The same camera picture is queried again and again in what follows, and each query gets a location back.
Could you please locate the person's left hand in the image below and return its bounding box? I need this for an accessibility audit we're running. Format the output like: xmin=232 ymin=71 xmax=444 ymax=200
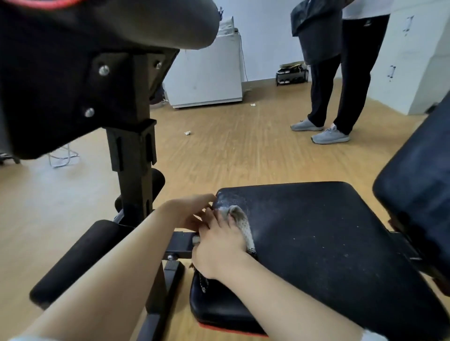
xmin=165 ymin=193 xmax=218 ymax=234

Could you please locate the person's right hand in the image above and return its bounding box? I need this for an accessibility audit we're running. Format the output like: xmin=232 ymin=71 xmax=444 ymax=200
xmin=191 ymin=207 xmax=259 ymax=282

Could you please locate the grey cleaning cloth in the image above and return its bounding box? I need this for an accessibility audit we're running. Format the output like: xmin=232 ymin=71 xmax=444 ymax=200
xmin=189 ymin=205 xmax=257 ymax=294

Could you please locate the black padded weight bench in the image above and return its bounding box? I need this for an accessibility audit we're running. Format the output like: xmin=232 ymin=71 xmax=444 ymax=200
xmin=0 ymin=0 xmax=450 ymax=341

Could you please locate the person's right forearm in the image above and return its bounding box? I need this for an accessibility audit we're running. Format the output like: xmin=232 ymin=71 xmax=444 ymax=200
xmin=214 ymin=259 xmax=366 ymax=341

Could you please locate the person's left forearm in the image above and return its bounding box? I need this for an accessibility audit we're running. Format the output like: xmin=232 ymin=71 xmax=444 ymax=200
xmin=21 ymin=202 xmax=183 ymax=341

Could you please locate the white box appliance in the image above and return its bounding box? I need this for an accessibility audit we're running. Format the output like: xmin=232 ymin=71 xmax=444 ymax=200
xmin=163 ymin=15 xmax=244 ymax=110

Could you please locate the black shoe rack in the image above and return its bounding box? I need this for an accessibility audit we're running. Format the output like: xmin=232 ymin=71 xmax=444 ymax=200
xmin=276 ymin=62 xmax=310 ymax=87

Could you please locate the black trash bin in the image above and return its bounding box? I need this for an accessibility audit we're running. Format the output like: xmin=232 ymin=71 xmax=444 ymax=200
xmin=291 ymin=0 xmax=344 ymax=66

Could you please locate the white metal filing cabinet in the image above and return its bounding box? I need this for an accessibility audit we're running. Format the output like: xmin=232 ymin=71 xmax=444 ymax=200
xmin=369 ymin=0 xmax=450 ymax=117

